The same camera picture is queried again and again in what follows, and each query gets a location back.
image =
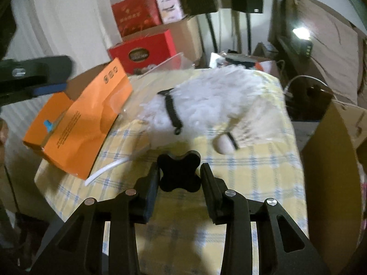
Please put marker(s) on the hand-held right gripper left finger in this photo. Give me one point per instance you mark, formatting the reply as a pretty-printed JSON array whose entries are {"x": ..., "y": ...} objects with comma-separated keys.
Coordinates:
[{"x": 153, "y": 189}]

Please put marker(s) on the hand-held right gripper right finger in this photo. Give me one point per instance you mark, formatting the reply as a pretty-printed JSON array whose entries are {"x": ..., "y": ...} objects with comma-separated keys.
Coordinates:
[{"x": 208, "y": 194}]

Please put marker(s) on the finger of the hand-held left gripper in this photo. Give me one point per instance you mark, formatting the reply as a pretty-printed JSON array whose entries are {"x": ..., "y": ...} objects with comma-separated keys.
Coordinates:
[
  {"x": 48, "y": 89},
  {"x": 43, "y": 68}
]

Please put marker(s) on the black cross-shaped knob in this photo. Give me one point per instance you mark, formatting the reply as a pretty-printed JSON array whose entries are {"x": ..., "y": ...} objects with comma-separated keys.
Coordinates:
[{"x": 179, "y": 172}]

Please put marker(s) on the blue plastic fitting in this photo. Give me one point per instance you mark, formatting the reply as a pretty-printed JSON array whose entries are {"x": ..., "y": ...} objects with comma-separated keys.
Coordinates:
[{"x": 48, "y": 126}]

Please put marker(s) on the orange cardboard box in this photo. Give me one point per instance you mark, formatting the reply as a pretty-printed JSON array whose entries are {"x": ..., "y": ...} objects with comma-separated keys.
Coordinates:
[{"x": 80, "y": 131}]

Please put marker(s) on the white feather shuttlecock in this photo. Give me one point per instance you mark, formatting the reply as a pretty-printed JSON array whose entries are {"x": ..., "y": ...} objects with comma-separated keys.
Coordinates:
[{"x": 258, "y": 129}]

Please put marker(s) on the white fluffy duster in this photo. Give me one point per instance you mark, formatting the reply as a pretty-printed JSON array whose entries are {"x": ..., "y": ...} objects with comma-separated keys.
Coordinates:
[{"x": 206, "y": 106}]

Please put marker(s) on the white curtain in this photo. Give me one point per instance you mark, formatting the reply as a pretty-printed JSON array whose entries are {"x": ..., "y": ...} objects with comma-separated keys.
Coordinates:
[{"x": 57, "y": 20}]

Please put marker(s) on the yellow checked tablecloth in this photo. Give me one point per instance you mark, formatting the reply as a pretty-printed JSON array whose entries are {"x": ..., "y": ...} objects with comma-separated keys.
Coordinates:
[{"x": 272, "y": 183}]

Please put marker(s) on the clear plastic wrap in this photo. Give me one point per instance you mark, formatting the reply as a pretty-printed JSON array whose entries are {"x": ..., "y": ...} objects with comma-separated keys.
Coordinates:
[{"x": 126, "y": 103}]

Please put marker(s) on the red patterned gift box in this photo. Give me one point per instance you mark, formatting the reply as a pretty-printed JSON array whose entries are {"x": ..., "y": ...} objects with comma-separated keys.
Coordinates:
[{"x": 134, "y": 11}]

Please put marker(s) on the red box with oval label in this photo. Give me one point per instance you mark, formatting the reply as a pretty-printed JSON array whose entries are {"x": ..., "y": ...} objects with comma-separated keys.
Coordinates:
[{"x": 154, "y": 45}]

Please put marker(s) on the open brown cardboard box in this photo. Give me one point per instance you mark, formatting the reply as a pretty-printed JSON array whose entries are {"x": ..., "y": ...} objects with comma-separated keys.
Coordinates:
[{"x": 329, "y": 177}]

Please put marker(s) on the clear plastic tray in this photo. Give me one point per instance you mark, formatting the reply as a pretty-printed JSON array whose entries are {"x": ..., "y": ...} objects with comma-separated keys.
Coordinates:
[{"x": 172, "y": 63}]

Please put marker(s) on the clear plastic bag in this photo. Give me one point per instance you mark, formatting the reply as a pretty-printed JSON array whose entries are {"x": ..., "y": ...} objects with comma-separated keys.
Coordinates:
[{"x": 218, "y": 60}]

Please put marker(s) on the black bar-shaped device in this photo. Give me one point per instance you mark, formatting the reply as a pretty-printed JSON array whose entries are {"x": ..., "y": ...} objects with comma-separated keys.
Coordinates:
[{"x": 239, "y": 59}]

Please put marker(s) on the pink tissue pack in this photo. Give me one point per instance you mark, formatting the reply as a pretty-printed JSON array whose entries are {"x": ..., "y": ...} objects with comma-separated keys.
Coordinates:
[{"x": 169, "y": 8}]

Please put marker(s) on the large brown cardboard box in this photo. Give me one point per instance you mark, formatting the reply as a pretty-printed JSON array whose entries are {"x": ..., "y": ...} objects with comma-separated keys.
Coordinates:
[{"x": 189, "y": 37}]

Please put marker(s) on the black speaker stand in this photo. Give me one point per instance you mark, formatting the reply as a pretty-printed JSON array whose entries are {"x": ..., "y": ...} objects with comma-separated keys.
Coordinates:
[
  {"x": 249, "y": 34},
  {"x": 212, "y": 34}
]

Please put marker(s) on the bright lamp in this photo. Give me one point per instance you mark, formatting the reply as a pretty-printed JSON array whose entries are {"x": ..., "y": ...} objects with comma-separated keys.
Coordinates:
[{"x": 299, "y": 33}]

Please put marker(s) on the large beige cushion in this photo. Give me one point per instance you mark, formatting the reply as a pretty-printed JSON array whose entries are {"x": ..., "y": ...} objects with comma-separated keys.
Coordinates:
[{"x": 332, "y": 43}]

